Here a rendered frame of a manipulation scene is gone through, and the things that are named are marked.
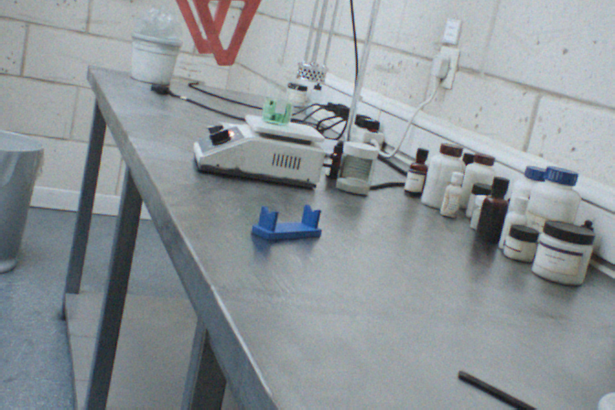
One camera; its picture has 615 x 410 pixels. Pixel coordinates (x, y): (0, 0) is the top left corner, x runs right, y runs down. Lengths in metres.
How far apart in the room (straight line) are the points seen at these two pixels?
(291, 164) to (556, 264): 0.46
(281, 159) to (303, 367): 0.73
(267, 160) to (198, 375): 0.49
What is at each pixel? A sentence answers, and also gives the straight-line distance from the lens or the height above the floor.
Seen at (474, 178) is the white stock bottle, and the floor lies 0.81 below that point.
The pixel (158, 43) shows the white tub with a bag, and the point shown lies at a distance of 2.46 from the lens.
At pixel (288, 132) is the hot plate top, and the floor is 0.84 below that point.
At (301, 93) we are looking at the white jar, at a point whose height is 0.79.
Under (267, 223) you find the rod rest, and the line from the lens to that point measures 1.10.
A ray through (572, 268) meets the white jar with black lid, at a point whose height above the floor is 0.77.
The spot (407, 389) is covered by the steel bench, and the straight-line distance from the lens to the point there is 0.75.
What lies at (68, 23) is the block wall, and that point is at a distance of 3.80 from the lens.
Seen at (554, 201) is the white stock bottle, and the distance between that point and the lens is 1.34.
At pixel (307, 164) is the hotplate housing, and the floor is 0.79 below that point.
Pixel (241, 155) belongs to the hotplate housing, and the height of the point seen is 0.79.
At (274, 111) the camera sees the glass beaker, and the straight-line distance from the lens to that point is 1.44.
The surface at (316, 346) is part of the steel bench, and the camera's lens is 0.79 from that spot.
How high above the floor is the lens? 1.03
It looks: 11 degrees down
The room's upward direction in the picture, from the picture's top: 12 degrees clockwise
